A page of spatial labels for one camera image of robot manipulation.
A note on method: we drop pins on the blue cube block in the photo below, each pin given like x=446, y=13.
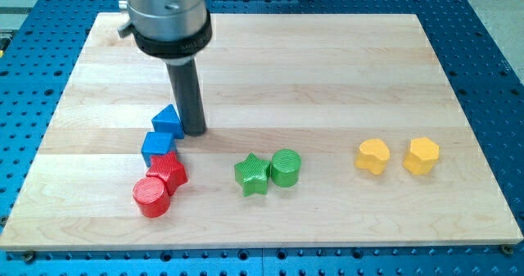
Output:
x=157, y=144

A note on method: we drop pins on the red star block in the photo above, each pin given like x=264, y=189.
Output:
x=169, y=170

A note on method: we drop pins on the blue triangle block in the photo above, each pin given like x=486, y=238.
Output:
x=167, y=121

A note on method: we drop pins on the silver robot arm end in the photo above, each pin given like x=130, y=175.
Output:
x=172, y=30

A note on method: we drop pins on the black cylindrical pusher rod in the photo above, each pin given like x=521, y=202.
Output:
x=186, y=88

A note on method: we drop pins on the blue perforated metal base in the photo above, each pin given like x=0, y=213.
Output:
x=41, y=57

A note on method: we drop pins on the light wooden board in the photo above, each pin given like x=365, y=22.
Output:
x=316, y=84

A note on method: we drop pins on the yellow hexagon block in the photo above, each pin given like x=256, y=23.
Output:
x=422, y=155

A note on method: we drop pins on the red cylinder block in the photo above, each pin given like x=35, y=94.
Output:
x=150, y=194

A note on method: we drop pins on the yellow heart block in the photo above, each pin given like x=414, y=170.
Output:
x=373, y=155

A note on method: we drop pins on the green star block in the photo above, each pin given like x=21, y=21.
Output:
x=252, y=175

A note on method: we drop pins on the green cylinder block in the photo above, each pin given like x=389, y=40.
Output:
x=285, y=168

